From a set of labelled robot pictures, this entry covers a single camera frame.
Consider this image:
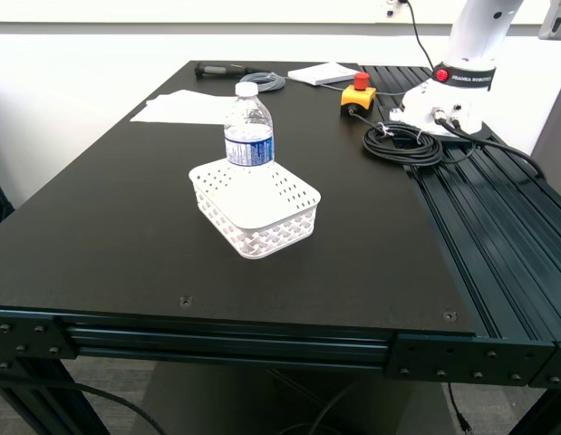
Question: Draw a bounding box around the white printed paper sheet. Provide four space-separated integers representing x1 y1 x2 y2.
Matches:
145 89 220 112
129 95 238 126

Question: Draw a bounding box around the black aluminium table frame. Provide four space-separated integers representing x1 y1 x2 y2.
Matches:
0 64 561 435

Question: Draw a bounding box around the black floor cable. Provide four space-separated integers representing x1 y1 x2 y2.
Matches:
73 382 166 435

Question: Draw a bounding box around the thin black wall cable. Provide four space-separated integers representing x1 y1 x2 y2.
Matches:
399 0 438 73

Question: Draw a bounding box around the yellow emergency stop button box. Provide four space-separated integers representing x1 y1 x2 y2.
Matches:
339 72 378 118

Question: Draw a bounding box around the black hanging cable with plug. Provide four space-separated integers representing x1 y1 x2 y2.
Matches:
446 382 473 432

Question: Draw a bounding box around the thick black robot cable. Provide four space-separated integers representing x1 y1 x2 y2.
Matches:
435 106 547 179

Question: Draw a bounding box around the grey cabinet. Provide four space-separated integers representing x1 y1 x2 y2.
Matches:
530 72 561 183

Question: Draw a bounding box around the white plastic basket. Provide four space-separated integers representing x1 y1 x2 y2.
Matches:
188 158 323 261

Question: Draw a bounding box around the black coiled cable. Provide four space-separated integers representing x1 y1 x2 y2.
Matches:
362 119 445 169

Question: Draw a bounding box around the beige wall cable trunking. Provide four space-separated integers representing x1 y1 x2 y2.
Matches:
0 0 460 24

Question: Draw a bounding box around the clear plastic water bottle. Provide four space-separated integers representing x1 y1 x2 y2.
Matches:
223 81 276 172

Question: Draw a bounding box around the black handheld enabling switch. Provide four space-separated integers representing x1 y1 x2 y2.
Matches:
193 62 266 80

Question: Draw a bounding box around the grey coiled cable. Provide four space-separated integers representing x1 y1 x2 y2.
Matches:
238 71 287 95

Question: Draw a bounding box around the white booklet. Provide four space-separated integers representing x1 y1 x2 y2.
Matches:
286 62 360 88

